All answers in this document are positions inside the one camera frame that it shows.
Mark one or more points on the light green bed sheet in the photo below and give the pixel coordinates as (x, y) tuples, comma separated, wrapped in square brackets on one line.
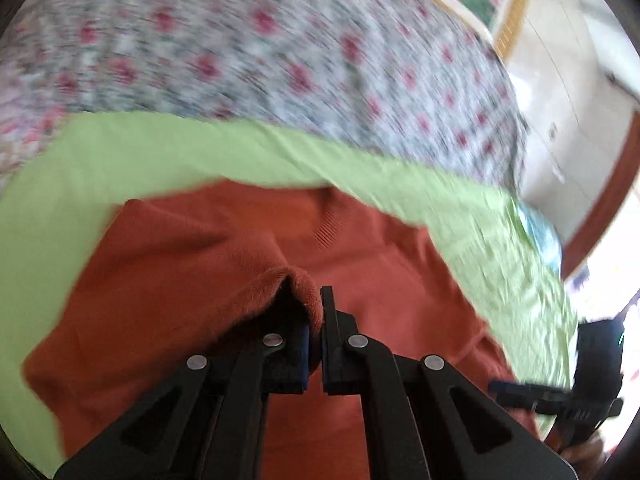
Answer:
[(55, 207)]

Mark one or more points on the brown wooden furniture edge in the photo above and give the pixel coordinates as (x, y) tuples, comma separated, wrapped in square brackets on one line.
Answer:
[(606, 207)]

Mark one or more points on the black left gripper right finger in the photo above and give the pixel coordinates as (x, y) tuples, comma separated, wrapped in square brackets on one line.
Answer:
[(423, 419)]

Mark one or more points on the rose floral quilt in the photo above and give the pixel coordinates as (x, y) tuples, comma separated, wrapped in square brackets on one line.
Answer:
[(404, 78)]

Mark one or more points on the rust orange knit garment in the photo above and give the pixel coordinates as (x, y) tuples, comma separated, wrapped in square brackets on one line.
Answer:
[(172, 274)]

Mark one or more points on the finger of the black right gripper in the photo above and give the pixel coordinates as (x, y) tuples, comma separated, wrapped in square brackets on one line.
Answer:
[(527, 396)]

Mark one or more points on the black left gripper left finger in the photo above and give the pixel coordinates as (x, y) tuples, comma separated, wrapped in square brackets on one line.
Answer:
[(207, 420)]

